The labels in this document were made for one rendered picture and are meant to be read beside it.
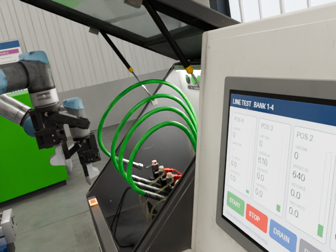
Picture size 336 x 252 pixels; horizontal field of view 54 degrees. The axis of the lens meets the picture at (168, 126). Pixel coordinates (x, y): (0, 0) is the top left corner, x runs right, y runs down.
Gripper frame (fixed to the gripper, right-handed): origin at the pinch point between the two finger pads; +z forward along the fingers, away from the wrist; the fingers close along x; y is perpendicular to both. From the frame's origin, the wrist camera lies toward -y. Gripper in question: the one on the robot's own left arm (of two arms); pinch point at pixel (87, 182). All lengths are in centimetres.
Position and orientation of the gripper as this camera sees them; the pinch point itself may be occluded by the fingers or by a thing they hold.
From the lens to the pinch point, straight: 144.5
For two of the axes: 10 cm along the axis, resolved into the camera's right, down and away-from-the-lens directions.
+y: 9.2, -2.5, 3.0
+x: -3.5, -1.5, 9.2
